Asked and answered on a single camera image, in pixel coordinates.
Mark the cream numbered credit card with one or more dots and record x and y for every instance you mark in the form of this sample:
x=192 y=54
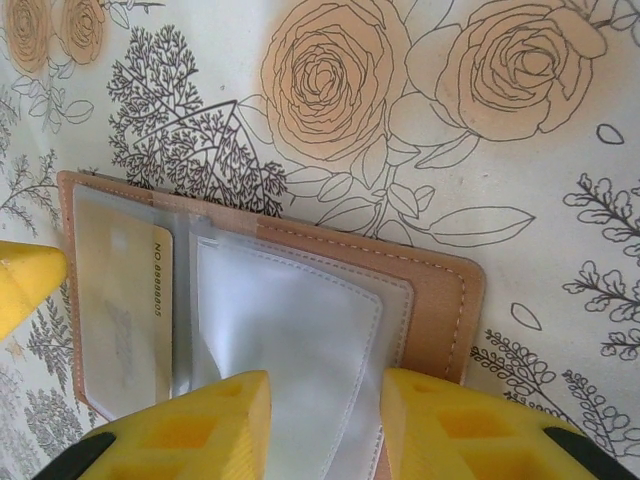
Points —
x=162 y=300

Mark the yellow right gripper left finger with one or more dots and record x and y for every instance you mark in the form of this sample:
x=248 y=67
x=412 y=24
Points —
x=190 y=440

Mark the white floral tablecloth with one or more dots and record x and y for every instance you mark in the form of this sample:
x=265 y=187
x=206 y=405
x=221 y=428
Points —
x=550 y=200

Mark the pink card holder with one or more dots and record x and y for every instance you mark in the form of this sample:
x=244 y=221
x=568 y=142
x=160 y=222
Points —
x=440 y=300

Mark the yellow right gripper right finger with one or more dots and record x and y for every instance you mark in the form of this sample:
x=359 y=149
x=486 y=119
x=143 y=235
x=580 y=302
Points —
x=475 y=440

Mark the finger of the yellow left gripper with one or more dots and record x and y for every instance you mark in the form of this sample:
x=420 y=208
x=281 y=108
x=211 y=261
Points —
x=25 y=280

